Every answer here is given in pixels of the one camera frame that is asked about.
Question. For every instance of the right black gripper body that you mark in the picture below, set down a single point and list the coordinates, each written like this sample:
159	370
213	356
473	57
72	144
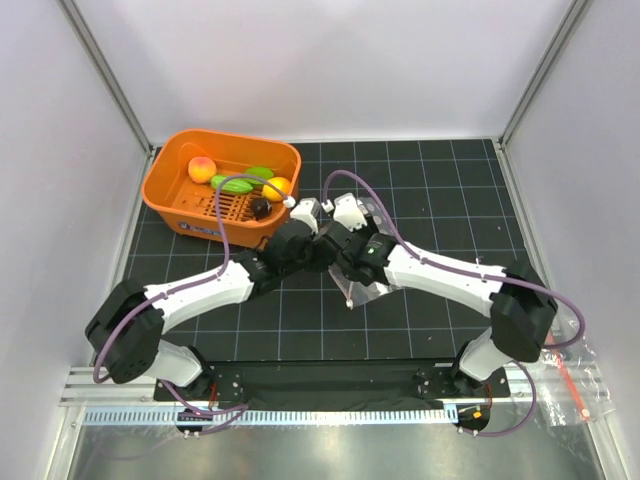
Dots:
366	232

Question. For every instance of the pink dotted zip bag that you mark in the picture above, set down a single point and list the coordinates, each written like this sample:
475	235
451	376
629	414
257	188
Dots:
356	294

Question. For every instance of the yellow orange toy fruit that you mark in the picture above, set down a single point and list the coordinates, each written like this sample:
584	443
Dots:
276	190

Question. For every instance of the long green toy vegetable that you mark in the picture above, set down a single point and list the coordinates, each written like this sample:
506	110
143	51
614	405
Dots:
236	186

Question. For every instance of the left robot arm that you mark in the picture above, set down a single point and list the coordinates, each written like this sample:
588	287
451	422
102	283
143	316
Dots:
126	332

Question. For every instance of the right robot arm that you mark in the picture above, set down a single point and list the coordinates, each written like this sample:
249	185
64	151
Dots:
512	298

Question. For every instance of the spare clear zip bags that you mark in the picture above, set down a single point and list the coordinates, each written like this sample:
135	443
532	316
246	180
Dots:
569	383

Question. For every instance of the dark purple toy fruit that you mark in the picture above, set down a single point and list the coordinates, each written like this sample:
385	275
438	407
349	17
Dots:
260	208

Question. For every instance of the small green toy vegetable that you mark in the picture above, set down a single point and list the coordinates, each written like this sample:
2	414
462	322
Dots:
255	174

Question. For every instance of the black base bar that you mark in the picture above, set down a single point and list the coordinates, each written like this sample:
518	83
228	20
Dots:
340	386

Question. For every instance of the peach toy fruit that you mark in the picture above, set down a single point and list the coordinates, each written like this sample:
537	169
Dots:
201	169

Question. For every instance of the orange plastic basket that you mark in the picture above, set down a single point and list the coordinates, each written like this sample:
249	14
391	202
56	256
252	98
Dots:
189	208

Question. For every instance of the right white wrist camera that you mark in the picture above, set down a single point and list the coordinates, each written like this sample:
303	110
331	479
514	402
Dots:
347	211

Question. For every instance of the white slotted cable duct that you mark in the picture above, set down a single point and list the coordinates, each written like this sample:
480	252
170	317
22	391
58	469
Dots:
174	416

